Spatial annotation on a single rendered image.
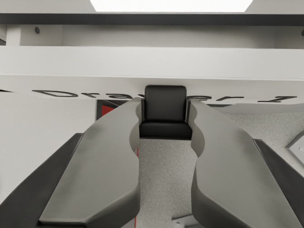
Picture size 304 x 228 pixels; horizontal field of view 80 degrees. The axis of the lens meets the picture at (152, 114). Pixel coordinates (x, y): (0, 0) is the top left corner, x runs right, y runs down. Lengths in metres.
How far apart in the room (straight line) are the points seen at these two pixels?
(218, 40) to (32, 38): 0.18
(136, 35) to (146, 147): 0.87
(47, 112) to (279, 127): 1.12
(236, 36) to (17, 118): 0.32
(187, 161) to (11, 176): 0.86
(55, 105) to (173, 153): 0.82
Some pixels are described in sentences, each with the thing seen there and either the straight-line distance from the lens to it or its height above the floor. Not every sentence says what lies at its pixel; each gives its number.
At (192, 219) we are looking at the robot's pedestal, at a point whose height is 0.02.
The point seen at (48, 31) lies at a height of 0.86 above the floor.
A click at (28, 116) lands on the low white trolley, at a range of 0.34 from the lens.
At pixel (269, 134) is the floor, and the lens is 1.19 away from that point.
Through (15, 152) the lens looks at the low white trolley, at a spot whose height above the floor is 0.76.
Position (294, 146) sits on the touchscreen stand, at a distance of 1.23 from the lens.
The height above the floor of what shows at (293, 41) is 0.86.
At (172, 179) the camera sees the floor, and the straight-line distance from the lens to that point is 1.08.
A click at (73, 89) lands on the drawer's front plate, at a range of 0.17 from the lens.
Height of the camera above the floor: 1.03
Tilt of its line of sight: 86 degrees down
